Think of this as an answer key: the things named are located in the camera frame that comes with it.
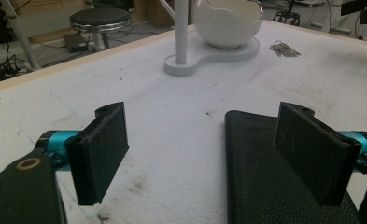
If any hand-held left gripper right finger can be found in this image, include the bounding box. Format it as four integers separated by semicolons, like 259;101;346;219
273;101;367;207

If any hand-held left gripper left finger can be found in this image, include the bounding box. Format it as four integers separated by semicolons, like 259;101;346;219
35;101;131;206

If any black leather wallet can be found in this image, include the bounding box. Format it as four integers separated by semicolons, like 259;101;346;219
224;110;360;224

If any bunch of metal keys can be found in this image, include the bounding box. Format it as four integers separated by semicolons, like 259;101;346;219
269;40;302;58

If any black box on floor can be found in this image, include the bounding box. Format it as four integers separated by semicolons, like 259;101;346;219
63;33;89;53

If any round black stool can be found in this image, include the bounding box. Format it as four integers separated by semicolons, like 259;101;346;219
69;7;133;52

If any black wheeled chair base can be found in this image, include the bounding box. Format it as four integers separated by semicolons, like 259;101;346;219
272;0;301;26

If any white metal stand leg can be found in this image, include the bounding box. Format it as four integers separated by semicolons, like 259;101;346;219
0;0;42;71

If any white egg-shaped bowl stand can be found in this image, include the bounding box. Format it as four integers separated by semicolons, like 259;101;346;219
162;0;264;77

